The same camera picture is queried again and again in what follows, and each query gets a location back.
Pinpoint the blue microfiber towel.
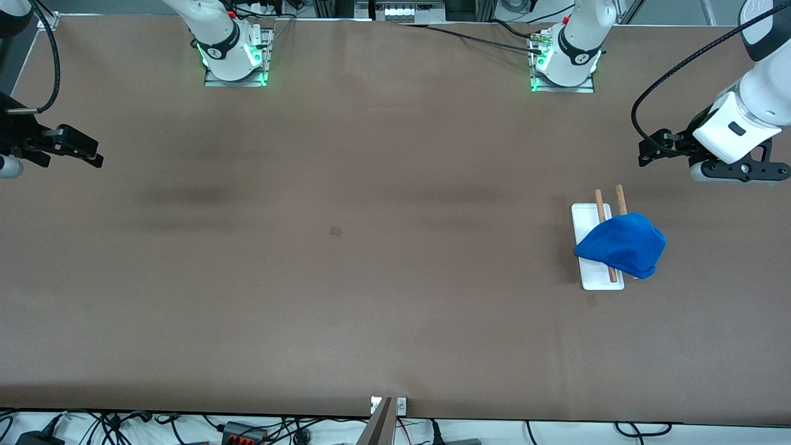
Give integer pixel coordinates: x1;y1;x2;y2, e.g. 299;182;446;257
573;213;667;280

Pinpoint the white rack with wooden rods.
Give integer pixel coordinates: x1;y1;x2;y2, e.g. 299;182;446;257
571;184;641;291

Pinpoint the black power adapter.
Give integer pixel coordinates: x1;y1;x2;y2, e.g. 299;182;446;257
15;430;66;445

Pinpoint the white power strip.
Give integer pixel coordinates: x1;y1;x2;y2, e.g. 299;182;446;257
374;0;447;24

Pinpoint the black box with orange connectors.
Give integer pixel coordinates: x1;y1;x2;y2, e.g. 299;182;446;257
221;422;268;445

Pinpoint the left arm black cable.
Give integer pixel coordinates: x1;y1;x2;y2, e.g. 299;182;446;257
630;5;791;146

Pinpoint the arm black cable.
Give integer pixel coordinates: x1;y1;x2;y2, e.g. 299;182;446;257
5;0;61;116
630;5;791;146

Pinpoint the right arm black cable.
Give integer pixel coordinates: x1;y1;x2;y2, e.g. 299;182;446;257
5;0;61;116

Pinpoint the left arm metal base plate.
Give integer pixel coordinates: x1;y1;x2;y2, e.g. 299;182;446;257
530;31;595;93

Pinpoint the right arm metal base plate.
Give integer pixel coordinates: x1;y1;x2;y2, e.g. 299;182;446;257
204;28;273;87

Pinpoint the black cable on table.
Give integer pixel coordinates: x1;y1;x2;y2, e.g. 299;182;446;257
400;22;548;56

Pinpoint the black looped floor cable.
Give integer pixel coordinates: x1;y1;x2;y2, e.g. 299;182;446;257
614;422;672;438

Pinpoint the brown camera mount post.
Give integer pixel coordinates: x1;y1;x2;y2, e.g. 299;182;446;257
357;397;397;445

